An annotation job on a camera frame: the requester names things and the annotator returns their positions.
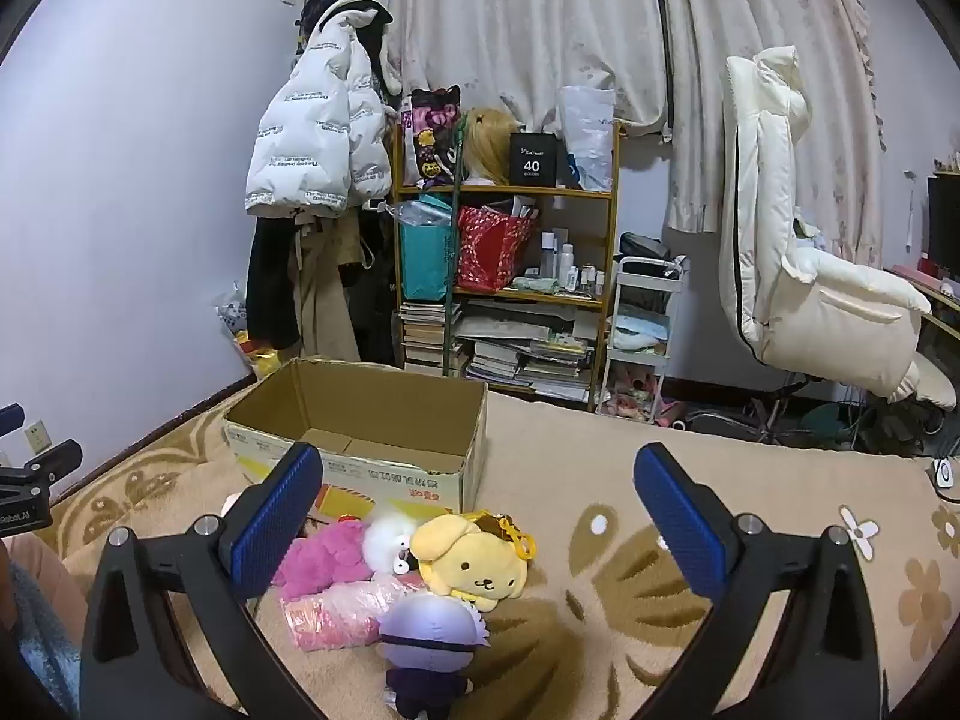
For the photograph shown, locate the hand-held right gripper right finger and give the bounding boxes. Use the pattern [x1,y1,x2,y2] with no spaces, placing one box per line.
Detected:
[632,441,893,720]

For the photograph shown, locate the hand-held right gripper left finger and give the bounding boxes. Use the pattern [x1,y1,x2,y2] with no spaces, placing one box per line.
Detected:
[79,441,331,720]

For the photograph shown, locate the white fluffy plush toy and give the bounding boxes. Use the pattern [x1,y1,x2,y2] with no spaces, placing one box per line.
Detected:
[362,508,421,576]

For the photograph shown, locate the cardboard box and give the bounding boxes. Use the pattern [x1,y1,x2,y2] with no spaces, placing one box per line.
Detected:
[223,358,490,520]

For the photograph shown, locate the purple-haired plush doll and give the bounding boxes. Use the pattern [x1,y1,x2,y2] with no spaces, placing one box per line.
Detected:
[375,591,493,718]

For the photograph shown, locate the yellow dog plush toy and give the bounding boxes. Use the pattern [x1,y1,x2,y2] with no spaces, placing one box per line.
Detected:
[409,511,541,614]

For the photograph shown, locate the person's left forearm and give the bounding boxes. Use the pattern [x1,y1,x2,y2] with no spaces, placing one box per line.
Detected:
[0,536,85,717]

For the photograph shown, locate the pink plush toy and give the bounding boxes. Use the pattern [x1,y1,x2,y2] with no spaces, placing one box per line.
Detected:
[271,519,376,601]

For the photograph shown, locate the pink plastic-wrapped packet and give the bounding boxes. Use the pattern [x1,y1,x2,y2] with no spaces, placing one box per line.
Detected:
[279,574,421,652]

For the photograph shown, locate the pink toys in cart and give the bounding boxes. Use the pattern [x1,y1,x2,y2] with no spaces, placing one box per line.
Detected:
[604,367,665,417]

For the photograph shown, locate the white rolling cart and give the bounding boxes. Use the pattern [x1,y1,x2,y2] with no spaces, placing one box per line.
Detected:
[592,255,689,425]

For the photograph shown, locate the blue and white cloth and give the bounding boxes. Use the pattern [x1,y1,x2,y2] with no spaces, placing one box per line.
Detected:
[609,313,670,350]

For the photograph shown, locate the plastic bag of snacks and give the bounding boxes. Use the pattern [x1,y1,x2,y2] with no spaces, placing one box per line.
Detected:
[214,281,282,377]

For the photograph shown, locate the pile of books and papers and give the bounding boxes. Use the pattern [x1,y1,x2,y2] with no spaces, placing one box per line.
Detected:
[454,300,601,402]

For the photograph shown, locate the beige hanging coat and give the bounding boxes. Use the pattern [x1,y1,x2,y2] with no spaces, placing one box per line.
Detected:
[289,214,365,361]

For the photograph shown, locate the stack of old books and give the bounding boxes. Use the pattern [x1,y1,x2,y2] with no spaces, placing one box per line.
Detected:
[397,302,462,376]

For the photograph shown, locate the black hanging garment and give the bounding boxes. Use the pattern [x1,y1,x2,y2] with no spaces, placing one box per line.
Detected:
[247,211,302,350]

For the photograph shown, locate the dark hanging garment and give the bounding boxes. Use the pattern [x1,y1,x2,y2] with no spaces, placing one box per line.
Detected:
[337,202,398,365]

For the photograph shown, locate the cream padded chair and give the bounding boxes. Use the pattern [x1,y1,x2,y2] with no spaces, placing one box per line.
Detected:
[720,45,958,445]

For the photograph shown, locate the black bag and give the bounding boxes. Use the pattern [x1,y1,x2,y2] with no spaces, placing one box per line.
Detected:
[619,231,676,263]

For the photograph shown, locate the cluster of cosmetic bottles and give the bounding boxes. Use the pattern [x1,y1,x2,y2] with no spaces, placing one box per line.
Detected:
[538,231,608,295]

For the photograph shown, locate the green pole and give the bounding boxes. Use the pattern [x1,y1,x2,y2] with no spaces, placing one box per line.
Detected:
[442,127,466,377]

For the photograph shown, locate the teal bag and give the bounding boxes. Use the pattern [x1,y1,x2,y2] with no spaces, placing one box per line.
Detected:
[397,195,455,301]

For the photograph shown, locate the wooden desk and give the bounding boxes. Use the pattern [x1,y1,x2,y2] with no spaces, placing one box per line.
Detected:
[885,262,960,365]

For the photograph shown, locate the red patterned bag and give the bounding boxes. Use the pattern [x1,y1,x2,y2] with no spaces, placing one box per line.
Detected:
[457,202,538,293]

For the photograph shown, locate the wooden shelf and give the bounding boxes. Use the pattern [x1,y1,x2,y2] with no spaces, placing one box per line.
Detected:
[391,120,622,413]

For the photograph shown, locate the black box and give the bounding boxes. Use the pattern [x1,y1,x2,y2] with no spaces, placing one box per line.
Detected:
[508,131,569,188]

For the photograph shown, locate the white puffer jacket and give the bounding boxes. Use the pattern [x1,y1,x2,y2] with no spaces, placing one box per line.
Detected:
[245,0,395,220]

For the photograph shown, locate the black monitor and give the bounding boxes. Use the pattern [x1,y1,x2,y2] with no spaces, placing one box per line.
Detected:
[926,172,960,278]

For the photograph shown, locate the clear plastic bag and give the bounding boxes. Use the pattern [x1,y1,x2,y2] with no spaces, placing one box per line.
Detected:
[556,85,617,192]

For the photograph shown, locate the blond wig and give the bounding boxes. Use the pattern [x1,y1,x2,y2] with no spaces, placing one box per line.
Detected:
[459,109,526,187]

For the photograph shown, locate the printed tote bag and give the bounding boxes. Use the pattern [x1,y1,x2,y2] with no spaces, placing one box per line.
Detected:
[401,86,463,188]

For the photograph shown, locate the floral curtain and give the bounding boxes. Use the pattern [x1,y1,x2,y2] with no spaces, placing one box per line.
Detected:
[652,0,887,268]
[386,0,672,134]

